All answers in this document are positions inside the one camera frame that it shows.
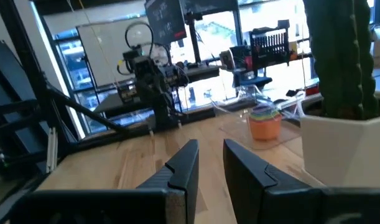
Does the white hexagonal planter pot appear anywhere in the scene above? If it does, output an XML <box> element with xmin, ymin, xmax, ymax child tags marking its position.
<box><xmin>300</xmin><ymin>91</ymin><xmax>380</xmax><ymax>187</ymax></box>

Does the green measuring cup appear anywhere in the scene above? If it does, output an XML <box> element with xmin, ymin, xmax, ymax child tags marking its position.
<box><xmin>251</xmin><ymin>109</ymin><xmax>282</xmax><ymax>121</ymax></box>

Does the green cactus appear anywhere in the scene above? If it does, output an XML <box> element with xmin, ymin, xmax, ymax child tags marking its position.
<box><xmin>303</xmin><ymin>0</ymin><xmax>379</xmax><ymax>121</ymax></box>

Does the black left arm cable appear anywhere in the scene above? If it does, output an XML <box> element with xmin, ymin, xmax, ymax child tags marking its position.
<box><xmin>124</xmin><ymin>21</ymin><xmax>155</xmax><ymax>60</ymax></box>

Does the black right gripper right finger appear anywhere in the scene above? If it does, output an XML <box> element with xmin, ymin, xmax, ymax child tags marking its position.
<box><xmin>223</xmin><ymin>138</ymin><xmax>380</xmax><ymax>224</ymax></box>

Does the white board panel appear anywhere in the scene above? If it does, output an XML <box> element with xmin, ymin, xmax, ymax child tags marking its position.
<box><xmin>76</xmin><ymin>17</ymin><xmax>153</xmax><ymax>88</ymax></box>

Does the black computer monitor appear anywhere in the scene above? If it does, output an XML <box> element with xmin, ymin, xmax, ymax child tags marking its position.
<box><xmin>144</xmin><ymin>0</ymin><xmax>203</xmax><ymax>68</ymax></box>

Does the white metal bracket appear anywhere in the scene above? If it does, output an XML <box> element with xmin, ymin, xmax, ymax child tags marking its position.
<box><xmin>45</xmin><ymin>126</ymin><xmax>58</xmax><ymax>174</ymax></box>

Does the red measuring cup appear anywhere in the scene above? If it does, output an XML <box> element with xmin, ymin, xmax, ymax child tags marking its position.
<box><xmin>248</xmin><ymin>114</ymin><xmax>283</xmax><ymax>141</ymax></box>

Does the yellow measuring cup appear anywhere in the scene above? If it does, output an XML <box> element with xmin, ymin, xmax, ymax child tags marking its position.
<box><xmin>249</xmin><ymin>111</ymin><xmax>282</xmax><ymax>121</ymax></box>

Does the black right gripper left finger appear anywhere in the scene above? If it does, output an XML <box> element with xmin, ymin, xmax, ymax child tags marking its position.
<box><xmin>0</xmin><ymin>139</ymin><xmax>200</xmax><ymax>224</ymax></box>

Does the black slotted rack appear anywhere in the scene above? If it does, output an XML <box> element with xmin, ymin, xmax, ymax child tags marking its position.
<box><xmin>249</xmin><ymin>20</ymin><xmax>292</xmax><ymax>68</ymax></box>

